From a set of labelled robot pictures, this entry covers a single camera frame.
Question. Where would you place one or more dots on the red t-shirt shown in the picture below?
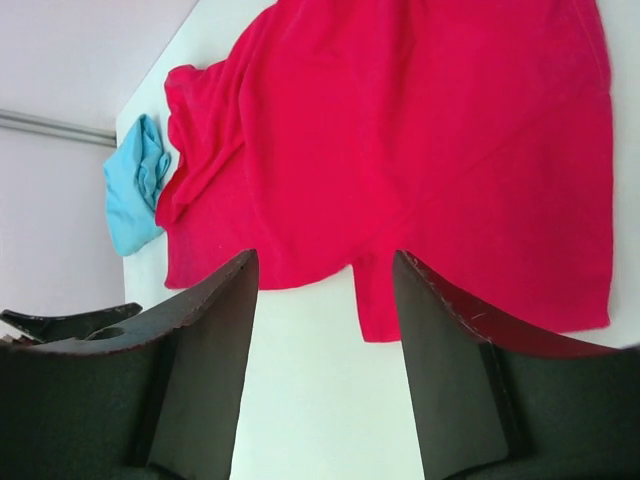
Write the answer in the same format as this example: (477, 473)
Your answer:
(475, 135)

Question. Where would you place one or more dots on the aluminium frame post left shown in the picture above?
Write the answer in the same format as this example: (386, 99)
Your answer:
(37, 125)

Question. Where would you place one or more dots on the folded light blue t-shirt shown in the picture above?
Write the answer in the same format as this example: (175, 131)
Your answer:
(134, 176)

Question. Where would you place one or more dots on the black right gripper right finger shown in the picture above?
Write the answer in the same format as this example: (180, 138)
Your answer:
(496, 398)

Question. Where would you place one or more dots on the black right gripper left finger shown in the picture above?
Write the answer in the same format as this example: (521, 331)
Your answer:
(156, 396)

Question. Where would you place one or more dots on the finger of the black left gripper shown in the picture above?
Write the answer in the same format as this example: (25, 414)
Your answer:
(35, 330)

